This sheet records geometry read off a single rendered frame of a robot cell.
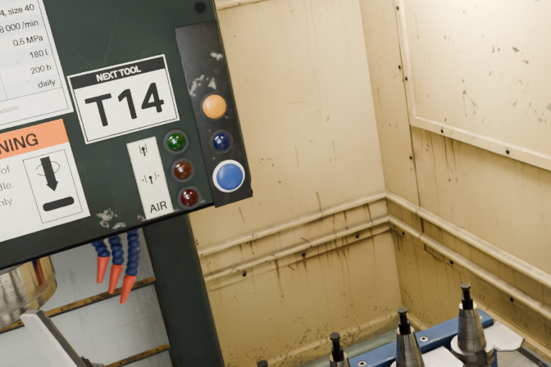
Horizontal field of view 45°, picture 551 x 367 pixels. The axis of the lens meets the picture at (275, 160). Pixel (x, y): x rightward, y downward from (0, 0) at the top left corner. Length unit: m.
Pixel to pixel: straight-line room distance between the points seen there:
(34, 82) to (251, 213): 1.28
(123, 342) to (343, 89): 0.93
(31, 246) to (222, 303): 1.30
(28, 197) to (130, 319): 0.81
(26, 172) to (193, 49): 0.21
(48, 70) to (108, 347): 0.92
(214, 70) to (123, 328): 0.88
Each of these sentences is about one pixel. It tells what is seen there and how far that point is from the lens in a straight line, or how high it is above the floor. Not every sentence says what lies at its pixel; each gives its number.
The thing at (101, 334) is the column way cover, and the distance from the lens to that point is 1.49.
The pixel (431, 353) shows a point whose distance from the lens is 1.10.
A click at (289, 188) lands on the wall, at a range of 1.91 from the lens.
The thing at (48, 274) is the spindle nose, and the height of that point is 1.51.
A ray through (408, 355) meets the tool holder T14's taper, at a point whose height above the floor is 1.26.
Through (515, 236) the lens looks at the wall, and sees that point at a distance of 1.58.
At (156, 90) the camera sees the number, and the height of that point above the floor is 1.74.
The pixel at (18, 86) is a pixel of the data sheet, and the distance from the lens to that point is 0.68.
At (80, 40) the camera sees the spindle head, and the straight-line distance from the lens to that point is 0.68.
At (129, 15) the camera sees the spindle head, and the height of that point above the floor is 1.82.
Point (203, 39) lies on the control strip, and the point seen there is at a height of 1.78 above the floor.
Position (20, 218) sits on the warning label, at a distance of 0.71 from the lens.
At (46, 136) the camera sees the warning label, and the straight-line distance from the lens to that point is 0.69.
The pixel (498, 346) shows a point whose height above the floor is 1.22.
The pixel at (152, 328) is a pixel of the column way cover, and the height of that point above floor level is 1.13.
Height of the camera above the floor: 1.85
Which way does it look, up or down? 17 degrees down
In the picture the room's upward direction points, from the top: 11 degrees counter-clockwise
